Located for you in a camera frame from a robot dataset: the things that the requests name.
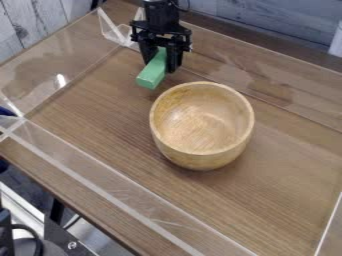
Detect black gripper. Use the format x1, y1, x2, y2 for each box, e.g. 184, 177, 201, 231
130, 1, 193, 73

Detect green rectangular block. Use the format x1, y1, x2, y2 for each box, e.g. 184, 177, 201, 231
137, 48, 168, 90

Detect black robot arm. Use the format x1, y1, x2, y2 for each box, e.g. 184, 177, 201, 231
130, 0, 193, 73

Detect brown wooden bowl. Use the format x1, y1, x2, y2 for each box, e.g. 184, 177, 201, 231
150, 81, 256, 171

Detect black metal table leg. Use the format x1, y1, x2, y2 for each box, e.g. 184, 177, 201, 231
50, 199, 66, 225

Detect clear acrylic enclosure wall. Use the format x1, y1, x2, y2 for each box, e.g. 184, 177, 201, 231
0, 1, 342, 256

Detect grey metal bracket with screw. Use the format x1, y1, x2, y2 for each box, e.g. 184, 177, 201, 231
43, 218, 99, 256

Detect black cable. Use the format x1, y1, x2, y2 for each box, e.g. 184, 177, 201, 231
9, 223, 46, 256

